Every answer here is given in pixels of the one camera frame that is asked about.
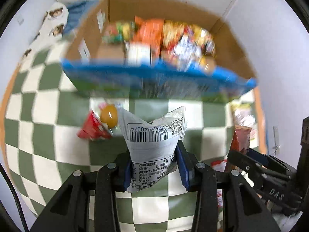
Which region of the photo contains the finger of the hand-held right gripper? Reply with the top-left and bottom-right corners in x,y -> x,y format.
249,148 -> 294,180
228,151 -> 263,186

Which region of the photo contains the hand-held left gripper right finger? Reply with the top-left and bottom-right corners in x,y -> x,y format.
176,145 -> 282,232

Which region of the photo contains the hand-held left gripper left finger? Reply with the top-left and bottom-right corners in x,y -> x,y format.
29,151 -> 132,232

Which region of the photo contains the dark red snack packet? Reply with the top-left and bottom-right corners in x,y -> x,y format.
229,124 -> 253,156

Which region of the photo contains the white grey snack packet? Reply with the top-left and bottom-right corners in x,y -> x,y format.
117,106 -> 187,192

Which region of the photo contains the cardboard box blue print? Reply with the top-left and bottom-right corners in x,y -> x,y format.
60,0 -> 257,104

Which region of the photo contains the clear white long packet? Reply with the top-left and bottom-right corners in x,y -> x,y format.
126,41 -> 154,66

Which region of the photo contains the pile of snack packets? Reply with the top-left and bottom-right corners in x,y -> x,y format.
160,21 -> 204,72

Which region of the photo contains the yellow panda snack packet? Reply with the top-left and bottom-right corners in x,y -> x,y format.
193,26 -> 216,56

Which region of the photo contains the green candy bag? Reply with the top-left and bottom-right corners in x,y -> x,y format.
101,20 -> 136,45

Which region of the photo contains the orange panda snack packet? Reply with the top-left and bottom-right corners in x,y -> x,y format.
133,16 -> 165,56

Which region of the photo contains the red white long packet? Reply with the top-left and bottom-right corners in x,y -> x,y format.
211,159 -> 228,208

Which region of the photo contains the beige pink snack packet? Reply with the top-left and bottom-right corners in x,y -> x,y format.
230,100 -> 257,127

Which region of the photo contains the red braised egg packet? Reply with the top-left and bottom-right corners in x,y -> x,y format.
77,103 -> 119,141

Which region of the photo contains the green white checkered mat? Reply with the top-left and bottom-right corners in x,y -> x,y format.
0,39 -> 268,232

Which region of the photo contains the white bear print blanket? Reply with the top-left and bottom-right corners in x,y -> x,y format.
22,2 -> 69,58

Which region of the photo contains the blue bed sheet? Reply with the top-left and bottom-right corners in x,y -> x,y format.
63,0 -> 100,33

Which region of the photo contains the white wall power strip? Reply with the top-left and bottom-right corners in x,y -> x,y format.
272,126 -> 281,154

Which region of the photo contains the black cable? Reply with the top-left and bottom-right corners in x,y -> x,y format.
0,164 -> 30,232

